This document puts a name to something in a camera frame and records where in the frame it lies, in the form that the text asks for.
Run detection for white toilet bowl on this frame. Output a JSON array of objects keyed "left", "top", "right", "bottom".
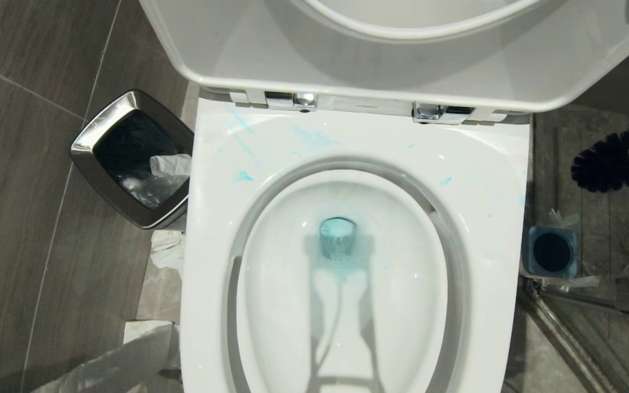
[{"left": 180, "top": 87, "right": 531, "bottom": 393}]

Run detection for white toilet lid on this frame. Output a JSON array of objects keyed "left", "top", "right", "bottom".
[{"left": 139, "top": 0, "right": 629, "bottom": 113}]

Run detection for white toilet seat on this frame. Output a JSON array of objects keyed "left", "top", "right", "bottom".
[{"left": 302, "top": 0, "right": 542, "bottom": 40}]

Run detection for blue toilet brush holder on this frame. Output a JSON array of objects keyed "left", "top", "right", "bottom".
[{"left": 521, "top": 225, "right": 579, "bottom": 280}]

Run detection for black toilet brush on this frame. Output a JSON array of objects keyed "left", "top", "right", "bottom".
[{"left": 571, "top": 130, "right": 629, "bottom": 193}]

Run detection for chrome lid hinge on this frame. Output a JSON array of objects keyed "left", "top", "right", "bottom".
[
  {"left": 412, "top": 102, "right": 476, "bottom": 124},
  {"left": 265, "top": 91, "right": 317, "bottom": 112}
]

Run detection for crumpled white tissue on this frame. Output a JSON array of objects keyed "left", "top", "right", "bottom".
[{"left": 150, "top": 153, "right": 193, "bottom": 178}]

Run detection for crumpled white paper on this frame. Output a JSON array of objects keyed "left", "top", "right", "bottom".
[{"left": 150, "top": 229, "right": 186, "bottom": 273}]

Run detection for black bin liner bag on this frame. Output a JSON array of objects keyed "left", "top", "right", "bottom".
[{"left": 94, "top": 110, "right": 191, "bottom": 210}]

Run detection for steel waste bin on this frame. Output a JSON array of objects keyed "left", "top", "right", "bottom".
[{"left": 70, "top": 90, "right": 194, "bottom": 230}]

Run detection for white plastic sheet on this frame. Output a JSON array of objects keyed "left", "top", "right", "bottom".
[{"left": 31, "top": 320, "right": 182, "bottom": 393}]

